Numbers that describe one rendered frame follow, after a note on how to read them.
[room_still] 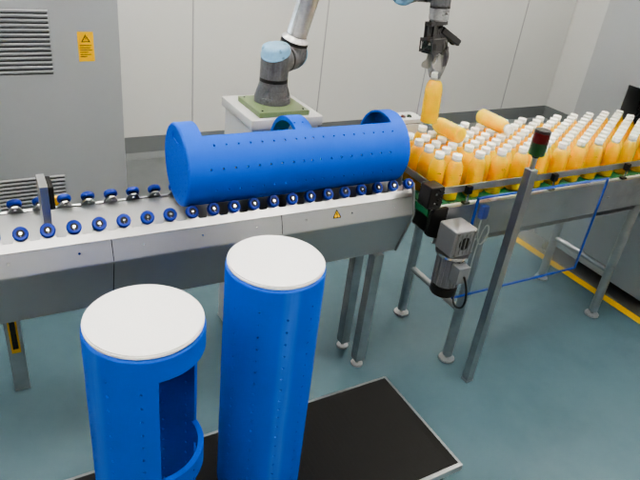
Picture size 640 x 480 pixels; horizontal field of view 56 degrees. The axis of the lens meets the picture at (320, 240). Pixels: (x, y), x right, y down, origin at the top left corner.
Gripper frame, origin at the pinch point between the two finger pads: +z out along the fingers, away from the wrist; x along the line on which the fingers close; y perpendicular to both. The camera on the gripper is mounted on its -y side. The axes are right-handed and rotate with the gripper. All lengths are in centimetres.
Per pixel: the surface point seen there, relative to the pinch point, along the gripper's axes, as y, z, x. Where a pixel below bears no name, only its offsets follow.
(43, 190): 145, 25, -14
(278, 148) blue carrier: 71, 18, 1
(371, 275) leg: 22, 85, -2
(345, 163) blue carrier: 46, 27, 6
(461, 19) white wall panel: -277, 19, -251
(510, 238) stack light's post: -21, 62, 33
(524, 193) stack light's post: -21, 42, 35
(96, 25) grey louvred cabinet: 86, -3, -151
